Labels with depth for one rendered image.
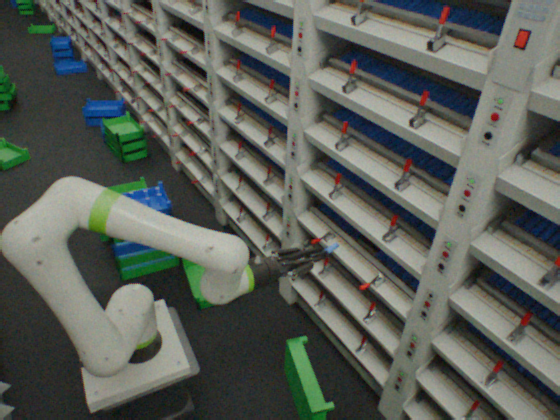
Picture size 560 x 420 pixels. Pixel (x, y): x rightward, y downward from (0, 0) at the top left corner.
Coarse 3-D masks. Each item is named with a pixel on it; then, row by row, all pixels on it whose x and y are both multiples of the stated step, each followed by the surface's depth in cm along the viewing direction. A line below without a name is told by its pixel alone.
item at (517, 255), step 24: (504, 216) 102; (528, 216) 101; (480, 240) 103; (504, 240) 100; (528, 240) 97; (552, 240) 95; (504, 264) 97; (528, 264) 95; (552, 264) 94; (528, 288) 94; (552, 288) 91
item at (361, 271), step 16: (304, 208) 171; (304, 224) 169; (320, 224) 166; (336, 240) 159; (336, 256) 157; (352, 256) 152; (352, 272) 152; (368, 272) 146; (384, 288) 141; (400, 304) 136
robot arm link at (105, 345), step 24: (24, 216) 95; (48, 216) 97; (72, 216) 102; (24, 240) 91; (48, 240) 94; (24, 264) 93; (48, 264) 96; (72, 264) 102; (48, 288) 99; (72, 288) 102; (72, 312) 104; (96, 312) 110; (72, 336) 108; (96, 336) 110; (120, 336) 118; (96, 360) 112; (120, 360) 116
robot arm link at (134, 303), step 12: (120, 288) 132; (132, 288) 131; (144, 288) 132; (120, 300) 127; (132, 300) 127; (144, 300) 129; (108, 312) 124; (120, 312) 123; (132, 312) 124; (144, 312) 127; (132, 324) 123; (144, 324) 127; (156, 324) 138; (144, 336) 133
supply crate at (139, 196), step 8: (160, 184) 211; (128, 192) 208; (136, 192) 209; (152, 192) 213; (160, 192) 213; (136, 200) 211; (144, 200) 212; (152, 200) 212; (152, 208) 206; (160, 208) 207; (168, 208) 199
